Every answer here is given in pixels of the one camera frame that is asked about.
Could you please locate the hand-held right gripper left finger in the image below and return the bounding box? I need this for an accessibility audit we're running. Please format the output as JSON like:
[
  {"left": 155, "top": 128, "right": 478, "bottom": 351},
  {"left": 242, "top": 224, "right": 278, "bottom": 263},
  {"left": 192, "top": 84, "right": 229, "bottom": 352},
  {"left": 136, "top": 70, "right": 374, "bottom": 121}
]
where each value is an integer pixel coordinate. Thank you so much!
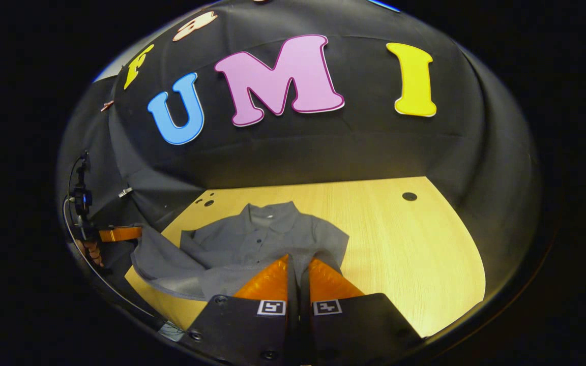
[{"left": 179, "top": 253, "right": 302, "bottom": 366}]

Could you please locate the black backdrop cloth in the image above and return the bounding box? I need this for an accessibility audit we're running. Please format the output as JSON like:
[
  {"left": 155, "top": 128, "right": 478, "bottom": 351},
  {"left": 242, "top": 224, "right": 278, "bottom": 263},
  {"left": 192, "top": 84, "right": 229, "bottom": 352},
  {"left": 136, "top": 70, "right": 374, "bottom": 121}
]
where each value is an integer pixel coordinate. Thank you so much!
[{"left": 56, "top": 0, "right": 543, "bottom": 306}]

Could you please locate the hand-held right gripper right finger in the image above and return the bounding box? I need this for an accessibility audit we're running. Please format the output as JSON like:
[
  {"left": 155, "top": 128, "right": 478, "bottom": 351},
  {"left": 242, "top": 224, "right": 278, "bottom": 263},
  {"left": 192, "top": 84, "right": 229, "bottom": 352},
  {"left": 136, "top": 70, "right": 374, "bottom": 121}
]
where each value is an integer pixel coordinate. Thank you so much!
[{"left": 301, "top": 257, "right": 423, "bottom": 366}]

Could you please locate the gray collared shirt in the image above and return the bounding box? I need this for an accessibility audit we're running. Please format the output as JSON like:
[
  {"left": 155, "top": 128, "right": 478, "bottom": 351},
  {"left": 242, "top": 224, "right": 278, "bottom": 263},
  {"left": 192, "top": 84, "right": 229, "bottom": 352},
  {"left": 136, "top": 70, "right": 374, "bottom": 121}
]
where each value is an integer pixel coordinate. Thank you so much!
[{"left": 130, "top": 201, "right": 350, "bottom": 301}]

